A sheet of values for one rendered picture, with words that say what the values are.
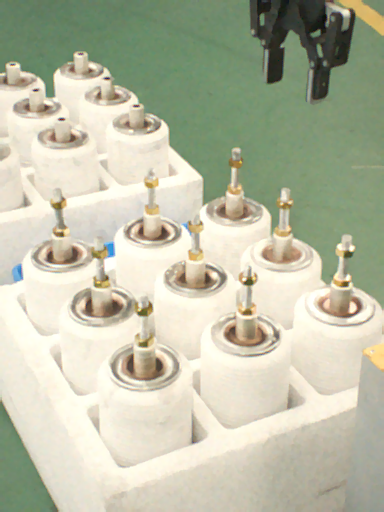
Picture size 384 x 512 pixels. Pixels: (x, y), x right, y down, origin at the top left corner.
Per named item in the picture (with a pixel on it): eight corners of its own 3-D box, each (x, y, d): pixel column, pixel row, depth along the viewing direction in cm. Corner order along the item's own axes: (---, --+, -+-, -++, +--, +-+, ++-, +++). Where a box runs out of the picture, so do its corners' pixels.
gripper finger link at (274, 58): (284, 46, 102) (282, 80, 104) (280, 45, 103) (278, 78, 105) (269, 51, 101) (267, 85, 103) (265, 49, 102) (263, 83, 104)
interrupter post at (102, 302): (100, 300, 105) (99, 276, 103) (117, 307, 104) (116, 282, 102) (87, 310, 103) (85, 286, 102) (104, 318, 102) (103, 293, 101)
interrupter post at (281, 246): (289, 264, 112) (290, 240, 110) (269, 260, 112) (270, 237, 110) (293, 253, 114) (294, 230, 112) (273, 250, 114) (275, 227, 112)
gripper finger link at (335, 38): (329, 9, 91) (315, 62, 95) (342, 19, 90) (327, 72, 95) (350, 5, 93) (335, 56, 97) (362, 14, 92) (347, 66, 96)
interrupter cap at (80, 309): (97, 282, 108) (97, 277, 108) (150, 303, 105) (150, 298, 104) (53, 315, 103) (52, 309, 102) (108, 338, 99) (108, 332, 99)
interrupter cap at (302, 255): (306, 279, 109) (306, 274, 109) (243, 268, 111) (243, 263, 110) (318, 246, 115) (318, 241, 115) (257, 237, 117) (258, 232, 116)
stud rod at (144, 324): (138, 354, 94) (136, 292, 90) (147, 351, 95) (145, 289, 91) (142, 359, 93) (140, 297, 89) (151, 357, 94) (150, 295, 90)
